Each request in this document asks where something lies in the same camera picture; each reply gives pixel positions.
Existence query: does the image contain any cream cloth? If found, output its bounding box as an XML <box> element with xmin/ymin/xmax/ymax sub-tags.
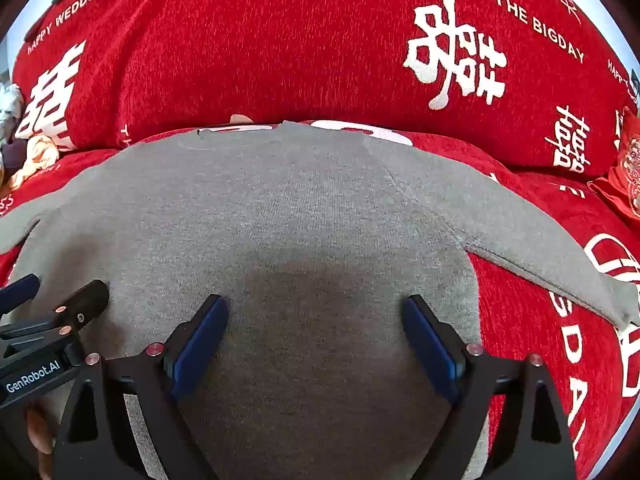
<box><xmin>7</xmin><ymin>135</ymin><xmax>63</xmax><ymax>188</ymax></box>

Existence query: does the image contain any person's left hand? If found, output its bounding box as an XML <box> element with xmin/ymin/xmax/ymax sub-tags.
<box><xmin>26</xmin><ymin>406</ymin><xmax>55</xmax><ymax>480</ymax></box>

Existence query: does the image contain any red embroidered pillow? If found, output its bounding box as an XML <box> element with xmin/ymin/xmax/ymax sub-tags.
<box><xmin>587</xmin><ymin>107</ymin><xmax>640</xmax><ymax>233</ymax></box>

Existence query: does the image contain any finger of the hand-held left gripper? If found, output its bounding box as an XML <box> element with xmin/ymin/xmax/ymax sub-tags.
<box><xmin>0</xmin><ymin>280</ymin><xmax>111</xmax><ymax>348</ymax></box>
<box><xmin>0</xmin><ymin>274</ymin><xmax>41</xmax><ymax>315</ymax></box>

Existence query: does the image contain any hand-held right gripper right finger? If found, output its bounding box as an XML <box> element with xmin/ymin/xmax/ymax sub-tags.
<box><xmin>402</xmin><ymin>295</ymin><xmax>578</xmax><ymax>480</ymax></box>

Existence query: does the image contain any pale patterned cloth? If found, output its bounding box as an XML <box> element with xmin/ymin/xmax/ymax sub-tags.
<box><xmin>0</xmin><ymin>82</ymin><xmax>25</xmax><ymax>141</ymax></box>

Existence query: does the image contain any grey knit sweater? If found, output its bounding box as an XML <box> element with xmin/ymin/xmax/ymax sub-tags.
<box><xmin>0</xmin><ymin>120</ymin><xmax>640</xmax><ymax>480</ymax></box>

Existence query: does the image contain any dark purple cloth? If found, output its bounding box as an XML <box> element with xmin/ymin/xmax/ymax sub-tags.
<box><xmin>0</xmin><ymin>139</ymin><xmax>28</xmax><ymax>173</ymax></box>

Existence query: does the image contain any red wedding blanket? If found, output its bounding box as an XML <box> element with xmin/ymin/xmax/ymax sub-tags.
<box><xmin>0</xmin><ymin>0</ymin><xmax>640</xmax><ymax>480</ymax></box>

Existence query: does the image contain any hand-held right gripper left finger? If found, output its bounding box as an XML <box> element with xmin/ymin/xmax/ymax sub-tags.
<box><xmin>52</xmin><ymin>294</ymin><xmax>231</xmax><ymax>480</ymax></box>

